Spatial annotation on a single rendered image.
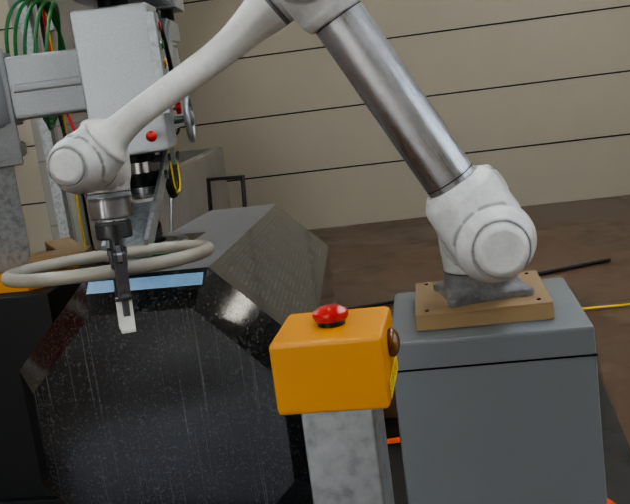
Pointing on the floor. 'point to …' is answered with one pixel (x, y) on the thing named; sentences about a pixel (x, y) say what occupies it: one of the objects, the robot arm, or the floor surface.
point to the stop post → (339, 401)
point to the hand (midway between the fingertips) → (125, 315)
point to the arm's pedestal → (501, 408)
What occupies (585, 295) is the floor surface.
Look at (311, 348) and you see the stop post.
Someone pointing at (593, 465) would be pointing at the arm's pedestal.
